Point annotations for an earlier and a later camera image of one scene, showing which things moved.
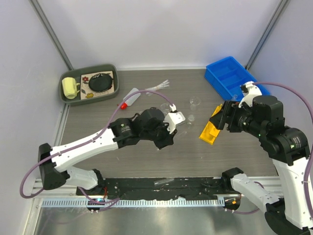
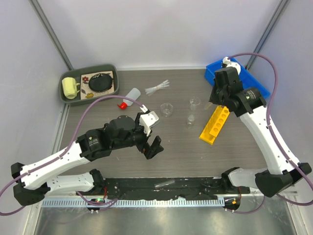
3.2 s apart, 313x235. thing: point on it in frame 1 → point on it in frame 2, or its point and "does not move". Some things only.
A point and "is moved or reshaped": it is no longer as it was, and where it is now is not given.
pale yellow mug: [70, 87] does not move
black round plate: [100, 82] does not move
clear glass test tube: [163, 181] is moved or reshaped
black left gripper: [168, 139] → [150, 151]
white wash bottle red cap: [131, 99] does not move
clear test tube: [234, 97] is moved or reshaped
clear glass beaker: [193, 102] does not move
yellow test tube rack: [210, 133] does not move
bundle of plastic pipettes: [163, 85] does not move
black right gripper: [230, 108] → [213, 99]
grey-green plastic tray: [84, 84] does not move
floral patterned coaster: [86, 92] does not move
